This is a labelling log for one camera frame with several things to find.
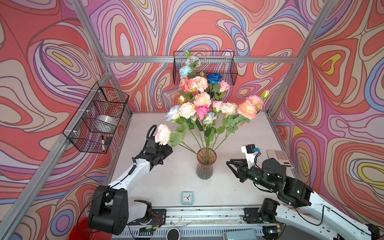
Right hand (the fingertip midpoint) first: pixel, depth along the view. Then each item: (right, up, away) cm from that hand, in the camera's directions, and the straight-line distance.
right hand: (230, 166), depth 66 cm
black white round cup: (-25, -30, -1) cm, 39 cm away
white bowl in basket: (-59, +19, +4) cm, 62 cm away
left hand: (-30, +5, +23) cm, 38 cm away
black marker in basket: (-61, +9, +6) cm, 62 cm away
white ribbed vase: (-12, +14, 0) cm, 18 cm away
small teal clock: (-20, -20, +12) cm, 31 cm away
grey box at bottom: (+9, -31, +1) cm, 32 cm away
